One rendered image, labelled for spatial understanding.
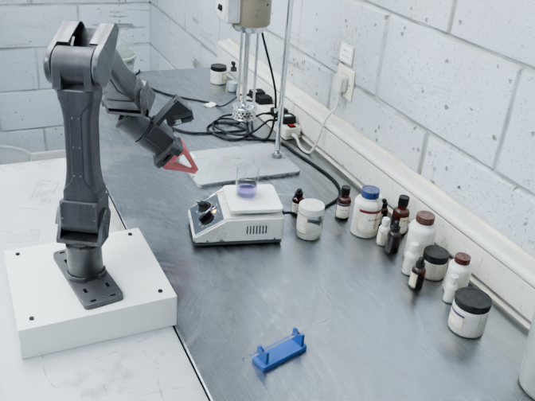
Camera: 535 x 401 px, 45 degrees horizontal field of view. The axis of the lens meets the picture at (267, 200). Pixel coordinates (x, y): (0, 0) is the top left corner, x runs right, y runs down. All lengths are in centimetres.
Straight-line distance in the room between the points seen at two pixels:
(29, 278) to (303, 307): 51
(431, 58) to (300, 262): 55
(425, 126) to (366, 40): 32
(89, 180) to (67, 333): 26
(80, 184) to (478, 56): 83
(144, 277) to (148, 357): 16
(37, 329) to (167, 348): 22
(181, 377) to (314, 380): 22
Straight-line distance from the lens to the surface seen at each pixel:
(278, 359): 113
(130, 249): 130
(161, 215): 153
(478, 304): 125
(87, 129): 111
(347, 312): 127
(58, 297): 119
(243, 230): 140
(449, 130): 149
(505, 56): 137
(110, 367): 113
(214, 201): 147
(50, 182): 170
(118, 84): 125
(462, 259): 134
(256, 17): 161
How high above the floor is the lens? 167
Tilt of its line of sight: 28 degrees down
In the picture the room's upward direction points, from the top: 5 degrees clockwise
